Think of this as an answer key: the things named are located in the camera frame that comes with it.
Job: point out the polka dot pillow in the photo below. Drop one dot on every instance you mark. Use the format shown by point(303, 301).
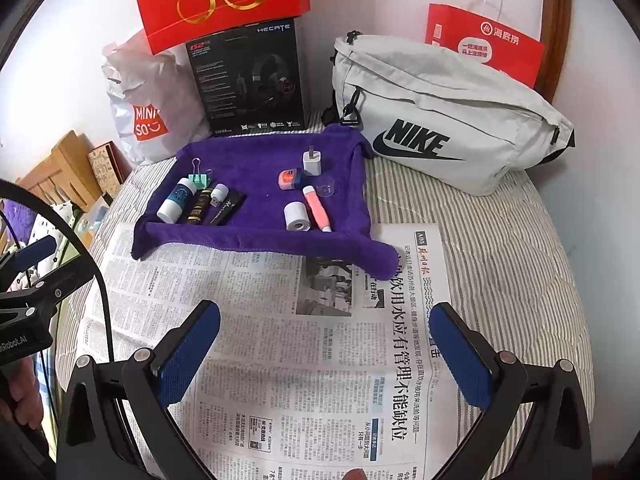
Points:
point(55, 230)

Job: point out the black tube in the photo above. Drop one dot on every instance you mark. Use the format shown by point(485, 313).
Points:
point(227, 210)

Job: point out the striped bed sheet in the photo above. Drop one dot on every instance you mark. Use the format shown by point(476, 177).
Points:
point(500, 260)

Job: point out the clear plastic cap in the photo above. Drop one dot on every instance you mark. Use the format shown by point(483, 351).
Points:
point(326, 186)

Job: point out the newspaper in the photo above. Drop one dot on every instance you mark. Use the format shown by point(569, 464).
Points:
point(300, 360)

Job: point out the round wooden frame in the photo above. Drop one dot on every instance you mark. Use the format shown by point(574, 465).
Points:
point(560, 20)

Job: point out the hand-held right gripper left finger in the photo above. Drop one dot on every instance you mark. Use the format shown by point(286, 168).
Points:
point(190, 355)

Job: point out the purple plush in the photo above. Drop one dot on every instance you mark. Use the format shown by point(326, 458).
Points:
point(15, 217)

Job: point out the purple towel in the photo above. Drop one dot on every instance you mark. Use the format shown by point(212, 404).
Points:
point(260, 240)

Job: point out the grey waist bag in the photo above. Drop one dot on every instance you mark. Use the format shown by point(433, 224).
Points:
point(450, 110)

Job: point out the wooden headboard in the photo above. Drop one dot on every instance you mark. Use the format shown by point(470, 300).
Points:
point(65, 160)

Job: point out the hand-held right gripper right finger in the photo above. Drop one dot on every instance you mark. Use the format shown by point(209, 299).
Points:
point(460, 355)

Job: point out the black and gold lighter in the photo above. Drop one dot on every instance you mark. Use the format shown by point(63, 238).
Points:
point(199, 207)

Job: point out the white charger plug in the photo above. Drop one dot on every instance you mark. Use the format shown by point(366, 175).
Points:
point(312, 165)

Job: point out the white tape roll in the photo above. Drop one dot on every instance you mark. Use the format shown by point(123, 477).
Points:
point(296, 216)

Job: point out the blue and white bottle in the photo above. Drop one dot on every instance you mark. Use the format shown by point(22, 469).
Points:
point(177, 200)

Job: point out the green binder clip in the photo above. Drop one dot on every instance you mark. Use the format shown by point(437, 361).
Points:
point(200, 180)

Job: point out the pink and white pen device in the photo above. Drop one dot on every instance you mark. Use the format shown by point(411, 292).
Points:
point(315, 207)

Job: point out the small orange jar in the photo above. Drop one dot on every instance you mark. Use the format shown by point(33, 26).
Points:
point(288, 179)

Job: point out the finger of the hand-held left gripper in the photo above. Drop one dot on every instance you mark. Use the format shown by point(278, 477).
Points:
point(35, 252)
point(65, 281)

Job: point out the white plastic shopping bag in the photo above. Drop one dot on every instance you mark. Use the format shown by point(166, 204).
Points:
point(145, 90)

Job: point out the brown patterned box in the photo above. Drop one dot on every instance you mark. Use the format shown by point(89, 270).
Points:
point(102, 167)

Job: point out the person's left hand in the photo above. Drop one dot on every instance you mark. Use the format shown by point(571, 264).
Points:
point(24, 390)

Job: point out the person's right hand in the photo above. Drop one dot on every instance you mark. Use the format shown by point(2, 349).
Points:
point(356, 475)

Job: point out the black headphone box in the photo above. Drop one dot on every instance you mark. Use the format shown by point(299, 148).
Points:
point(220, 95)

